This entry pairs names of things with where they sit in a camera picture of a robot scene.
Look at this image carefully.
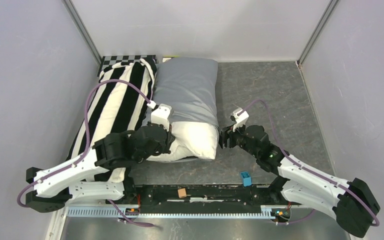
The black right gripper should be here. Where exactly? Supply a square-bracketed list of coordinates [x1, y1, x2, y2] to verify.
[213, 119, 260, 159]

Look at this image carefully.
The grey pillowcase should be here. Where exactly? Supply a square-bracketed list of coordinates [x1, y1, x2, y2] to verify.
[152, 57, 219, 127]

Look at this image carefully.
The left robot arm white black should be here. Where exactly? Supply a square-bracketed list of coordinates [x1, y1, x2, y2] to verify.
[24, 122, 175, 213]

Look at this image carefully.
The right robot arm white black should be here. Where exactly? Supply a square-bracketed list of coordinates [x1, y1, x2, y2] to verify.
[219, 125, 381, 238]

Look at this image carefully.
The black white striped pillow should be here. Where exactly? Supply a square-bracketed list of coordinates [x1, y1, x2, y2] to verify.
[66, 56, 158, 184]

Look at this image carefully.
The blue small box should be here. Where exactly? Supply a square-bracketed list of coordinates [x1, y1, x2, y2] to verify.
[240, 171, 252, 187]

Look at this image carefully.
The orange small cube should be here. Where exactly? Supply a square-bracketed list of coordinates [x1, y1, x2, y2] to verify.
[177, 188, 187, 199]

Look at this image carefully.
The checkerboard calibration board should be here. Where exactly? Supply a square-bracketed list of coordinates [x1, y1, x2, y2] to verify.
[97, 54, 159, 77]

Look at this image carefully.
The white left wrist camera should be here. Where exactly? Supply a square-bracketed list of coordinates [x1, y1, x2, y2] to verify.
[147, 100, 172, 132]

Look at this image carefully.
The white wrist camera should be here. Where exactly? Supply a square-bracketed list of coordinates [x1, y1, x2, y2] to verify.
[147, 100, 172, 132]
[230, 107, 249, 132]

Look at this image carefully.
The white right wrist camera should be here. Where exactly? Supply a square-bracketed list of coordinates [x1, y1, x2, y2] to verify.
[230, 107, 249, 132]

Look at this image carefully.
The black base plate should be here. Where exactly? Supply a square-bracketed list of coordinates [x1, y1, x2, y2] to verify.
[114, 184, 289, 214]

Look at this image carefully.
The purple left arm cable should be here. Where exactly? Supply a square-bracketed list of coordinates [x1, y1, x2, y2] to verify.
[16, 78, 155, 229]

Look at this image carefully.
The white toothed rail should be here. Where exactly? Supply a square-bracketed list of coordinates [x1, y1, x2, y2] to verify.
[66, 205, 279, 220]

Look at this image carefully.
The left aluminium corner post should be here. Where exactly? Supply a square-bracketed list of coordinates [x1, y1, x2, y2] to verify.
[62, 0, 102, 65]

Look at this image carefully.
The aluminium corner post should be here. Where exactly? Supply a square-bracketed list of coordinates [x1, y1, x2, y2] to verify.
[296, 0, 340, 69]
[62, 0, 102, 65]

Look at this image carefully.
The right aluminium corner post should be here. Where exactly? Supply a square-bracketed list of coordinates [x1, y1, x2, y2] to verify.
[296, 0, 340, 69]

